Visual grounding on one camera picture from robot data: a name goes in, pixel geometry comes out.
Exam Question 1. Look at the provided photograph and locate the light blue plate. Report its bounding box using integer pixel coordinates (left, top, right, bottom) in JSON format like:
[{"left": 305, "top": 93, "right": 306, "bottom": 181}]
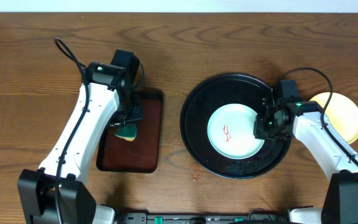
[{"left": 207, "top": 103, "right": 264, "bottom": 159}]

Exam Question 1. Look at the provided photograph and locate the rectangular dark brown tray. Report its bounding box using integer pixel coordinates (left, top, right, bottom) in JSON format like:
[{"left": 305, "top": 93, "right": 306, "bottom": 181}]
[{"left": 96, "top": 90, "right": 163, "bottom": 173}]

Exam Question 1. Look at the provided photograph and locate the left black cable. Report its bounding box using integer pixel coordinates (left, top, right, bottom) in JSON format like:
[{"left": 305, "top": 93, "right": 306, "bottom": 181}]
[{"left": 53, "top": 37, "right": 90, "bottom": 224}]

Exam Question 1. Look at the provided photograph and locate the yellow plate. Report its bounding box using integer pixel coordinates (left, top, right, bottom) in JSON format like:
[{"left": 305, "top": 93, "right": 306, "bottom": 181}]
[{"left": 325, "top": 93, "right": 358, "bottom": 144}]

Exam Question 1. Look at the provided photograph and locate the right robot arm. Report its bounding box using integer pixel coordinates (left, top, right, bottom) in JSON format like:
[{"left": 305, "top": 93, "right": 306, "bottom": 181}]
[{"left": 254, "top": 80, "right": 358, "bottom": 223}]

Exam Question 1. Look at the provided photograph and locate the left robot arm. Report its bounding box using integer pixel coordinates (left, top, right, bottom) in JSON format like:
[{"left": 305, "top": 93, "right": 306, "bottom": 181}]
[{"left": 17, "top": 50, "right": 144, "bottom": 223}]

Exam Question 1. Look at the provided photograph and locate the round black tray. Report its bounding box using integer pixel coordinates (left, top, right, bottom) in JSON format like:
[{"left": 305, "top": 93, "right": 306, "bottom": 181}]
[{"left": 180, "top": 73, "right": 291, "bottom": 179}]

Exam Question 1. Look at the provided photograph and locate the green yellow sponge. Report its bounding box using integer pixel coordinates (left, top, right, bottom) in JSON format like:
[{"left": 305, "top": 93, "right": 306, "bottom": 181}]
[{"left": 114, "top": 124, "right": 137, "bottom": 141}]

